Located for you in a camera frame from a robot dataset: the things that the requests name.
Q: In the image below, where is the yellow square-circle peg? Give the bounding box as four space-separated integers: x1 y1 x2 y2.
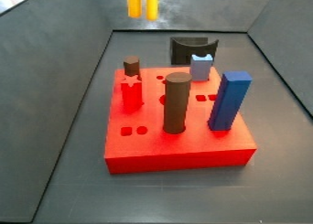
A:
127 0 159 21

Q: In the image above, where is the blue square peg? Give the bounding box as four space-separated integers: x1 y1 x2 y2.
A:
207 71 251 131

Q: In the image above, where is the red star peg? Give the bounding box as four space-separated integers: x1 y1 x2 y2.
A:
120 75 143 112

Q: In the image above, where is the dark grey cylinder peg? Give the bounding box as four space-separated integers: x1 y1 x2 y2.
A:
163 72 192 134

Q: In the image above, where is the brown hexagon peg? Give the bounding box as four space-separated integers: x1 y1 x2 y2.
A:
123 56 140 79

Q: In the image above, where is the light blue notched peg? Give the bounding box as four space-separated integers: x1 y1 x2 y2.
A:
190 54 213 81

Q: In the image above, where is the black curved block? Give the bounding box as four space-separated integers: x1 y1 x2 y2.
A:
170 37 219 65

